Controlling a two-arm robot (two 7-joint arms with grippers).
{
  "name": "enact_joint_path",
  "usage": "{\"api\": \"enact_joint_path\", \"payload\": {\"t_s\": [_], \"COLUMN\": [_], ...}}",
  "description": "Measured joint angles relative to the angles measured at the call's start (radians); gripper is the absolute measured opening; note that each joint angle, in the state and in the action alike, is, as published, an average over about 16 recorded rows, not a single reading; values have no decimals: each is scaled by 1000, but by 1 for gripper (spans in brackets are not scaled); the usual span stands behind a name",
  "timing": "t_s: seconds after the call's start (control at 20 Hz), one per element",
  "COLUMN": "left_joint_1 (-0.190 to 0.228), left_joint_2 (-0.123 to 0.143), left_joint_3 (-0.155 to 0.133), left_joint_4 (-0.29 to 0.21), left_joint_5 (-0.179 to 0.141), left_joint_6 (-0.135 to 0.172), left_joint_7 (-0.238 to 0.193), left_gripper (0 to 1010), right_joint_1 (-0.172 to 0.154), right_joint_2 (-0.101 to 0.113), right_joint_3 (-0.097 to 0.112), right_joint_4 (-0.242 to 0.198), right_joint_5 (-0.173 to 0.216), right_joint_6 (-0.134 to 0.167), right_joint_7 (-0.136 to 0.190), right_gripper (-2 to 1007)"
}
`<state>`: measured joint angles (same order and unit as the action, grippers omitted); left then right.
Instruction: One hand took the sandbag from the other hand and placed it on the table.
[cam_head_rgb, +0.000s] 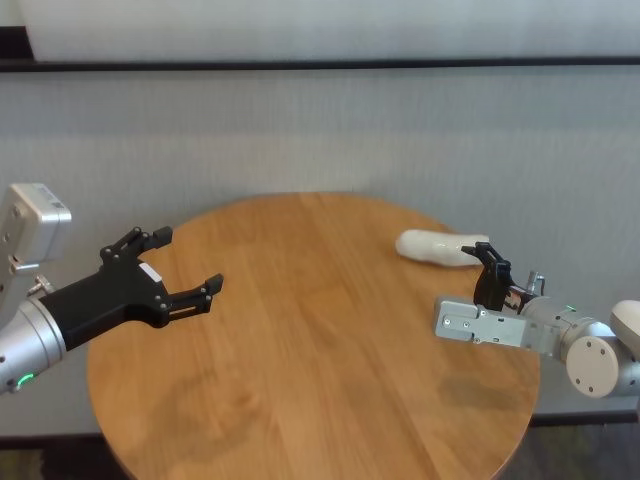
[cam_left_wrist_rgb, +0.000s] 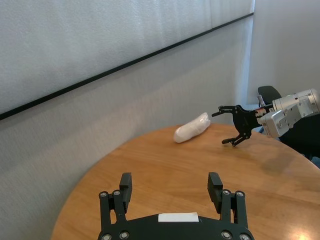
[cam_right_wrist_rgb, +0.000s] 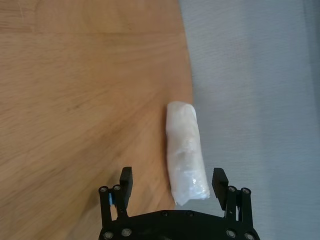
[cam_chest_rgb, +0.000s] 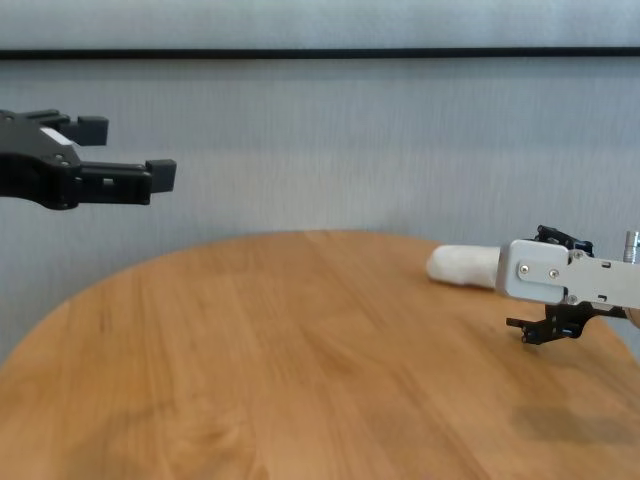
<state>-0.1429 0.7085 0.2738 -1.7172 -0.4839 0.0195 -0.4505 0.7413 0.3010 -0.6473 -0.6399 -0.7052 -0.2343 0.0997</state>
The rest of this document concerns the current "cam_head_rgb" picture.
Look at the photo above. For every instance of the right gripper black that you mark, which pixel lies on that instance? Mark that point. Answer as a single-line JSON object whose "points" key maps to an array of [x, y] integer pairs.
{"points": [[492, 292]]}

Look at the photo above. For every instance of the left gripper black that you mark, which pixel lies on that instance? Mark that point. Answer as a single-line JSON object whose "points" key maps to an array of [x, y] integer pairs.
{"points": [[115, 295]]}

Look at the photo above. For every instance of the white plastic-wrapped sandbag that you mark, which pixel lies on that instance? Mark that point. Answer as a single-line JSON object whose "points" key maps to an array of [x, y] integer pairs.
{"points": [[430, 247]]}

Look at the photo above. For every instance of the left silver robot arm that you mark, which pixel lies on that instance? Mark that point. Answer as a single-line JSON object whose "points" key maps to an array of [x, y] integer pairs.
{"points": [[30, 340]]}

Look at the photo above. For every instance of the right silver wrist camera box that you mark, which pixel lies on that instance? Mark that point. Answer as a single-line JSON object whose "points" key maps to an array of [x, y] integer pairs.
{"points": [[470, 322]]}

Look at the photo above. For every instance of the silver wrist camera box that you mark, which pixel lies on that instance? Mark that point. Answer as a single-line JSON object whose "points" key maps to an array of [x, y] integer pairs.
{"points": [[45, 230], [470, 322]]}

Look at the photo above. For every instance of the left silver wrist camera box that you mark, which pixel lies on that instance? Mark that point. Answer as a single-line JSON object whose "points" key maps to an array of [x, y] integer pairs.
{"points": [[45, 230]]}

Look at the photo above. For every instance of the black wall rail strip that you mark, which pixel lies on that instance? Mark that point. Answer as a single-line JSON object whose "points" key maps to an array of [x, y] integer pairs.
{"points": [[320, 65]]}

